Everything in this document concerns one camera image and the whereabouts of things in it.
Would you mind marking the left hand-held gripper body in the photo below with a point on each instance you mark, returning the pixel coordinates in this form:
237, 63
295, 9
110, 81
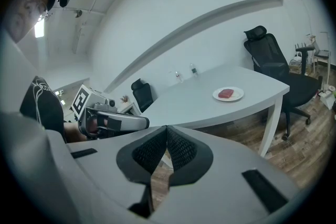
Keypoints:
82, 102

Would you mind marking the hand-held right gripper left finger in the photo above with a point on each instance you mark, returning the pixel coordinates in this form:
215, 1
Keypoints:
113, 162

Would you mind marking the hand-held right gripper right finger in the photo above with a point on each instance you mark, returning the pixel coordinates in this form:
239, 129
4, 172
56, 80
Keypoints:
223, 178

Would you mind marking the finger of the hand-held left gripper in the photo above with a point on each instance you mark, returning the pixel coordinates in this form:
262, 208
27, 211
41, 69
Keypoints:
131, 122

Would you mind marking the white round plate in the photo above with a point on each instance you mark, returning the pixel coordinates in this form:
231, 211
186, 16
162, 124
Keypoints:
238, 95

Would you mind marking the red object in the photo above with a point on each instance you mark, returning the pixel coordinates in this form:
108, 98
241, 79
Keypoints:
226, 93

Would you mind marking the person's left forearm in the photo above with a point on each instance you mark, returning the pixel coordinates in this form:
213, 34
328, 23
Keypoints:
72, 132

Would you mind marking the person's left hand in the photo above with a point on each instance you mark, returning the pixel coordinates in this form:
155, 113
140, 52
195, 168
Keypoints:
93, 124

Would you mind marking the small white desk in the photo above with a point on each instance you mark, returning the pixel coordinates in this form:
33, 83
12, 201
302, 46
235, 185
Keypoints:
128, 108

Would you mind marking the brown dried plant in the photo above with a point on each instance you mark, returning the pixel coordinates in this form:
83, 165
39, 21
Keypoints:
124, 99

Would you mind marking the black mesh office chair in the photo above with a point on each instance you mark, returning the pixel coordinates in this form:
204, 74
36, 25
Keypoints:
273, 60
143, 94

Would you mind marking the person's black shirt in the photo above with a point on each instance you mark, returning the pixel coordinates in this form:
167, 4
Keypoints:
44, 110

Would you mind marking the white table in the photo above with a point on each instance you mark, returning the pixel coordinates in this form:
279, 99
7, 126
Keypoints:
199, 105

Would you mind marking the green label plastic bottle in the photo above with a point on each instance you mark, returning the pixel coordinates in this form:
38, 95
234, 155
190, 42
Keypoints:
193, 70

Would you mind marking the ceiling light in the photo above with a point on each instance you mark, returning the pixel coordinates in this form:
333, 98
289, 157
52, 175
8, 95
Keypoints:
39, 29

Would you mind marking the person's face and neck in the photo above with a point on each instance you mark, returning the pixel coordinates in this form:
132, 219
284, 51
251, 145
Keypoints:
26, 10

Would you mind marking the white box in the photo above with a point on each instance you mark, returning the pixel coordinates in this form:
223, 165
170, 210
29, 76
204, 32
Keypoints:
327, 100

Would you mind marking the white metal rack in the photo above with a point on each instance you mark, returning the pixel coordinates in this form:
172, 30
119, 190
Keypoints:
324, 55

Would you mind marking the white wall trunking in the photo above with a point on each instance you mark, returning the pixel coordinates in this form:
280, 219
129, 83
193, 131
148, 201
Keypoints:
183, 26

